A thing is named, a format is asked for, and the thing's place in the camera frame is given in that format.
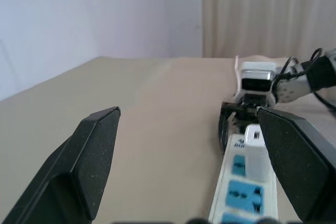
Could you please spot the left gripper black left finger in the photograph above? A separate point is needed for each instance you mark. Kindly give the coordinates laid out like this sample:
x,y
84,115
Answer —
x,y
78,161

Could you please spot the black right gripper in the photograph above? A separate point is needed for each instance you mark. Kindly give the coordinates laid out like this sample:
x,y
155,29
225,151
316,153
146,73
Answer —
x,y
248,110

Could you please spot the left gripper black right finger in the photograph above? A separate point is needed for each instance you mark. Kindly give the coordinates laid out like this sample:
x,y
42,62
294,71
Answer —
x,y
296,161

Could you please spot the white charger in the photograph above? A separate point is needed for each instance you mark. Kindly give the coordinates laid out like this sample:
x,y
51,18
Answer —
x,y
257,158

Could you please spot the white power strip blue sockets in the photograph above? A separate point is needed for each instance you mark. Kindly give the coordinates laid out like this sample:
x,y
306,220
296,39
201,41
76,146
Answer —
x,y
242,195

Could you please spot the beige curtain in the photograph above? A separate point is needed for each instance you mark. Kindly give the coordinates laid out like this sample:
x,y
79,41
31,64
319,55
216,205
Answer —
x,y
267,14

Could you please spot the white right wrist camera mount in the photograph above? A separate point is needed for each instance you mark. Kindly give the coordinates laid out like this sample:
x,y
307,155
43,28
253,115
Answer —
x,y
256,70

